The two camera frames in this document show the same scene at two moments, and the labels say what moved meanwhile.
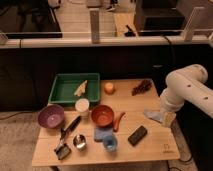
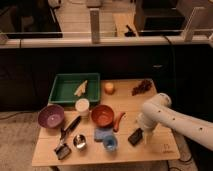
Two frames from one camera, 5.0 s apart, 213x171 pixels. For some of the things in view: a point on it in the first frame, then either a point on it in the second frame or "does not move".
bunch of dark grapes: [144, 86] does not move
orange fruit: [109, 88] does not move
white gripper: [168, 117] → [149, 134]
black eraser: [136, 137] does not move
